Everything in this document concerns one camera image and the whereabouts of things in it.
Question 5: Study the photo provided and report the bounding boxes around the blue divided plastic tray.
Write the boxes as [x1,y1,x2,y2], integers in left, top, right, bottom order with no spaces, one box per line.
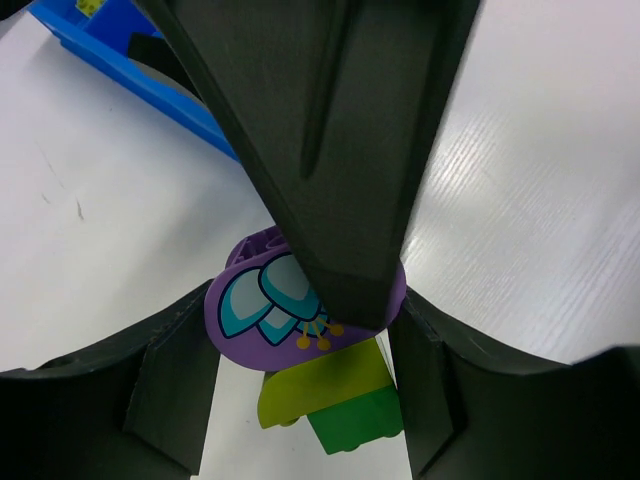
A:
[30,0,237,159]

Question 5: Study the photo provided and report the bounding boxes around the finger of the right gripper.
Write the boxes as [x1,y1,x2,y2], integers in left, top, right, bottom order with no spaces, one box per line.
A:
[140,1,479,330]
[127,32,202,103]

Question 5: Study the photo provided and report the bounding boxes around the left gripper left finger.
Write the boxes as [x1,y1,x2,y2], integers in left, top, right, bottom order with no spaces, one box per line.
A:
[1,284,220,479]

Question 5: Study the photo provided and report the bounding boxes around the lime sloped lego brick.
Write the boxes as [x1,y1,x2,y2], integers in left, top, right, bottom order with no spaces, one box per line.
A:
[257,338,392,429]

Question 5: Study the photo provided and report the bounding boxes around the green lego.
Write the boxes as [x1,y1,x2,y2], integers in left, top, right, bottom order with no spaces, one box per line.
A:
[307,385,403,455]

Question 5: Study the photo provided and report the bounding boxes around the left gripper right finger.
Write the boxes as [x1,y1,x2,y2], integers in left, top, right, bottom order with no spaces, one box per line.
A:
[389,291,639,479]

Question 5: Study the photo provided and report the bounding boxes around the purple round lego brick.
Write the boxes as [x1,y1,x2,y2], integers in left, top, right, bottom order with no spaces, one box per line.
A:
[204,225,380,372]

